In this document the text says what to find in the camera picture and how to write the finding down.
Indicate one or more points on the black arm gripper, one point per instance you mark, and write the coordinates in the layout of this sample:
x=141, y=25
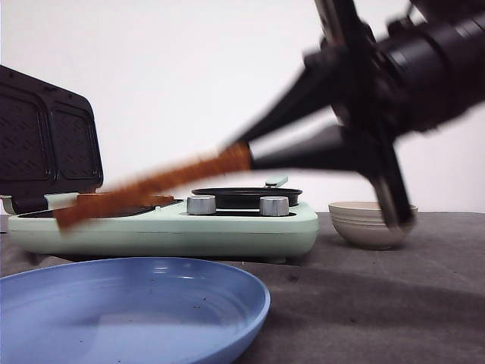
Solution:
x=342, y=75

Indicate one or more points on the white bread slice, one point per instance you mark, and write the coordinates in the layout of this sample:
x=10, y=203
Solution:
x=149, y=201
x=235, y=158

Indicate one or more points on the beige ribbed ceramic bowl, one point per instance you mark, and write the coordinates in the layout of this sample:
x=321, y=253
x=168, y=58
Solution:
x=361, y=223

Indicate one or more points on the breakfast maker hinged lid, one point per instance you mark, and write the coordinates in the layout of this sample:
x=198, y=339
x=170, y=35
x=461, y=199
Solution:
x=49, y=143

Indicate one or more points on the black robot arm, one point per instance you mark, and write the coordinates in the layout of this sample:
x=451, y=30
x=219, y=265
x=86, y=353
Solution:
x=420, y=76

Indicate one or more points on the mint green breakfast maker base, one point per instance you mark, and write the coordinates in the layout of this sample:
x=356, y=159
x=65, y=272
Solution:
x=170, y=231

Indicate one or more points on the right silver control knob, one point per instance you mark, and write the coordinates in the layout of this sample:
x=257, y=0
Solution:
x=274, y=206

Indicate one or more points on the silver control knob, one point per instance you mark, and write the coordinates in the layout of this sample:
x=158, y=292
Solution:
x=201, y=205
x=274, y=206

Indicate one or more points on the left silver control knob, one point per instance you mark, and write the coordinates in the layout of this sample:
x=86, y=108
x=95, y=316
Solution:
x=201, y=205

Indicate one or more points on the blue plastic plate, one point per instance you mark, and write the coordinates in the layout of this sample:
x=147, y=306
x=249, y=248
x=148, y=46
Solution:
x=136, y=310

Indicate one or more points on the black frying pan green handle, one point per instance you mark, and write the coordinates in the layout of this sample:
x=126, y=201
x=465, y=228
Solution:
x=249, y=197

